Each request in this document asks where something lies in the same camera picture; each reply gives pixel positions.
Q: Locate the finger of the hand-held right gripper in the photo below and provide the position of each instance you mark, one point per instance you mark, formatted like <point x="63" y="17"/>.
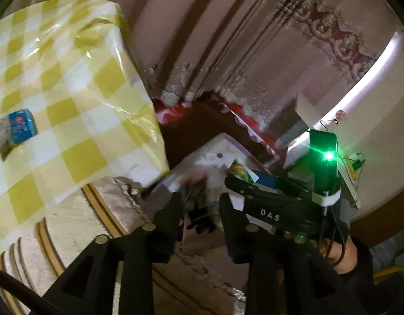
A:
<point x="266" y="179"/>
<point x="238" y="185"/>

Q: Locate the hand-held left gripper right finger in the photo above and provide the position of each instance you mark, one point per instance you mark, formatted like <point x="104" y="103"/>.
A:
<point x="230" y="226"/>

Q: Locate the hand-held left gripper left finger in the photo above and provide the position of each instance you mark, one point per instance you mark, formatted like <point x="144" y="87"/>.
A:
<point x="172" y="216"/>

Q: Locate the green pea snack packet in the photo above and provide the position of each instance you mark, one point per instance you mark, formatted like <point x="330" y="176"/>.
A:
<point x="238" y="170"/>

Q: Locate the clear packet of dark snack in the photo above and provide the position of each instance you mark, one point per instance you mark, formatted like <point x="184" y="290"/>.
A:
<point x="197" y="190"/>

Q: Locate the person's right forearm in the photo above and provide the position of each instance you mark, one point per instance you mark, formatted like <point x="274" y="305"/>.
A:
<point x="364" y="275"/>

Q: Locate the person's right hand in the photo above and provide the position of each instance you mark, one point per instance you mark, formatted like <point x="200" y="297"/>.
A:
<point x="344" y="256"/>

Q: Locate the red cloth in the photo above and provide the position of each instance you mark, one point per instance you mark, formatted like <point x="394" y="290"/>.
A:
<point x="251" y="121"/>

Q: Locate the cardboard piece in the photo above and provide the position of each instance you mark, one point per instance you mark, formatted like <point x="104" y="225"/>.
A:
<point x="307" y="108"/>

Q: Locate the small yellow device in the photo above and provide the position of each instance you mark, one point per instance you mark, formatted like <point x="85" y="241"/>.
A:
<point x="355" y="165"/>

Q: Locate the beige striped cushion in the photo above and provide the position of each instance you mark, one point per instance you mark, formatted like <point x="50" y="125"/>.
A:
<point x="64" y="226"/>

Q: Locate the yellow plastic object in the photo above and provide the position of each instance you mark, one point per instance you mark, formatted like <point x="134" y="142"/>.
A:
<point x="389" y="272"/>

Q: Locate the white ledge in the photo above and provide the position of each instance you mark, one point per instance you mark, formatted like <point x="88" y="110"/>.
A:
<point x="369" y="82"/>

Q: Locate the yellow checked tablecloth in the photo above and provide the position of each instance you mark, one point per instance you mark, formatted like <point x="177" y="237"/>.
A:
<point x="74" y="105"/>

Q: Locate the pink lace curtain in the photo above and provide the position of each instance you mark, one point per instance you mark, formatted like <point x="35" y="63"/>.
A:
<point x="221" y="23"/>

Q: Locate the blue packet of pale nuts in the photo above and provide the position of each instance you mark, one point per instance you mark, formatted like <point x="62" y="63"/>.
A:
<point x="18" y="128"/>

